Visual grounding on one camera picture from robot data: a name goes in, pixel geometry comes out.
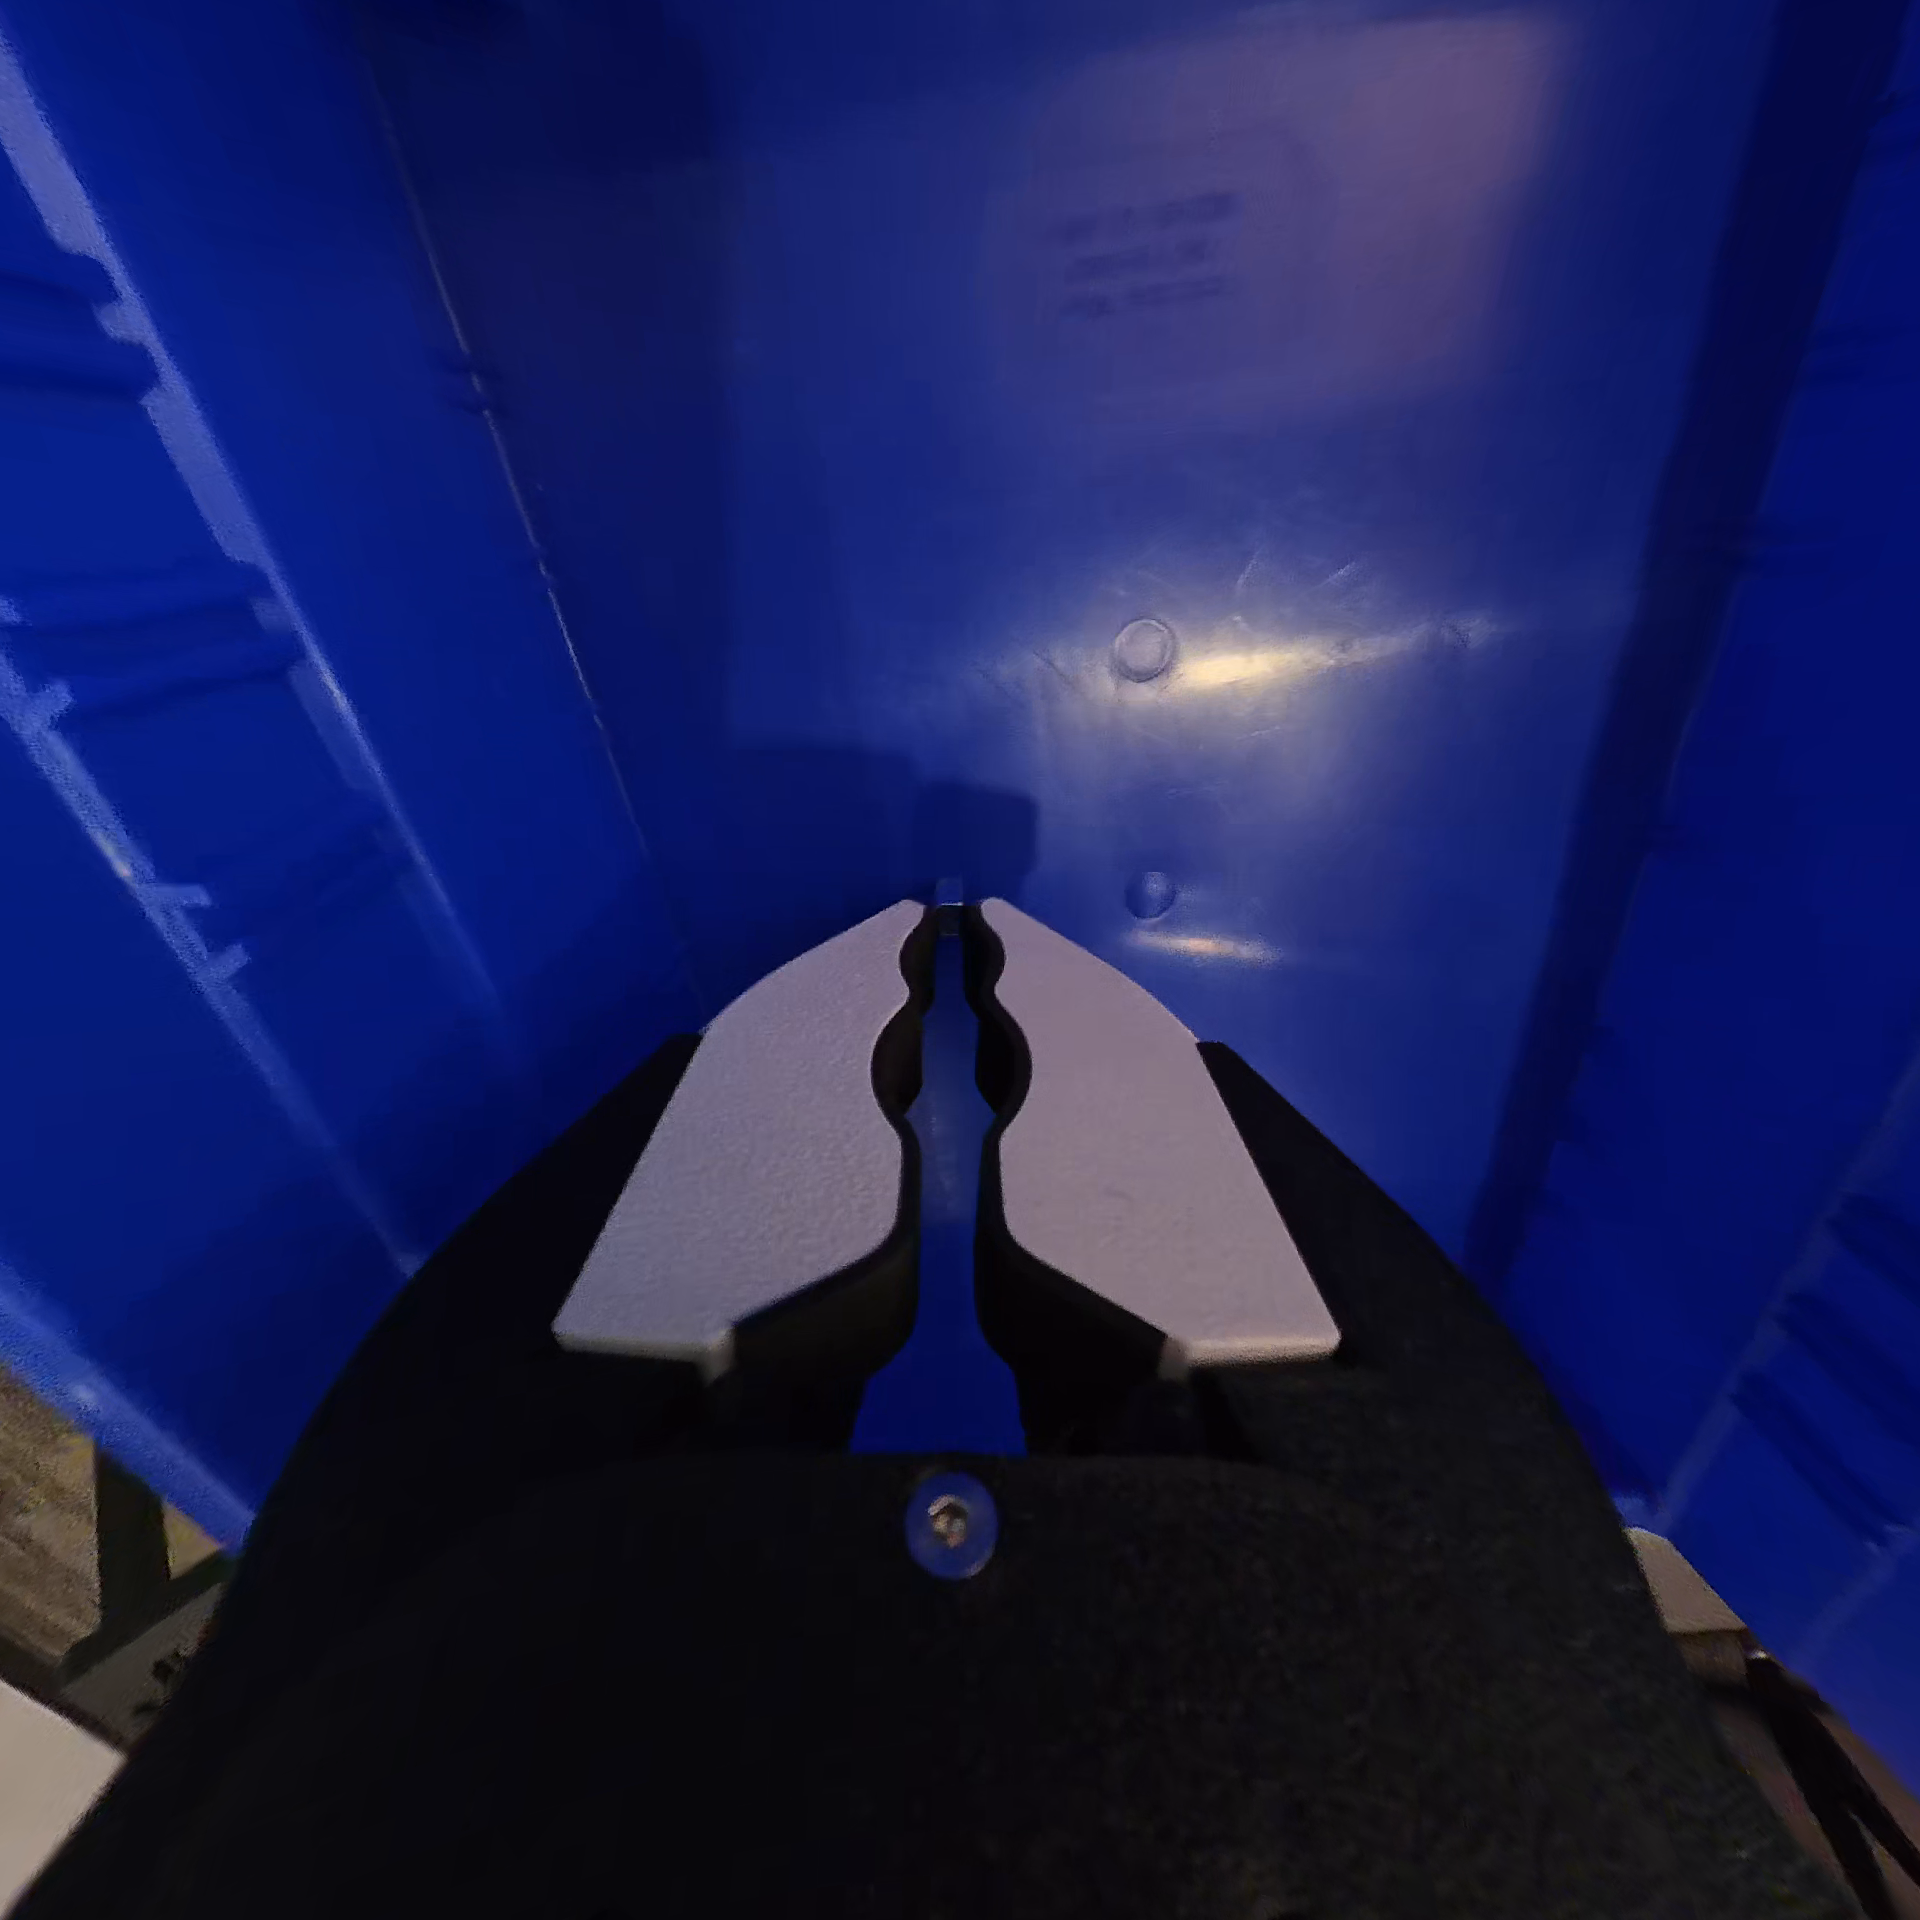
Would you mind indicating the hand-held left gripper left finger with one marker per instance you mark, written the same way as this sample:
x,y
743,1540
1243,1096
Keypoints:
x,y
722,1184

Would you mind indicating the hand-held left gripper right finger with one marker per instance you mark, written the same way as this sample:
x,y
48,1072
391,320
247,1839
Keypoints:
x,y
1155,1184

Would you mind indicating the blue plastic parts bin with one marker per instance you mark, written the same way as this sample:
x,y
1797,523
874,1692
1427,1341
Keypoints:
x,y
1050,451

